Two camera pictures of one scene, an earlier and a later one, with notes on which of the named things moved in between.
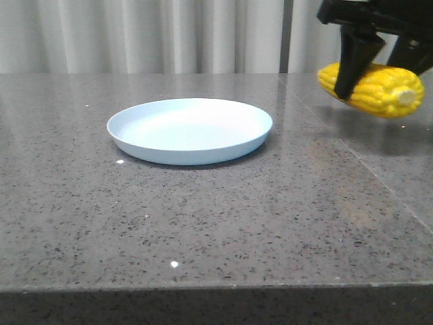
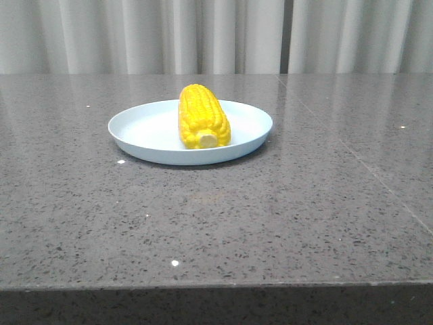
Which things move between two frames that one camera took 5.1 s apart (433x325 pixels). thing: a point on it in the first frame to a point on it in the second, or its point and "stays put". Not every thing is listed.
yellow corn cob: x=383 y=91 to x=202 y=121
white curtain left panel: x=140 y=36 stays put
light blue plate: x=189 y=131 stays put
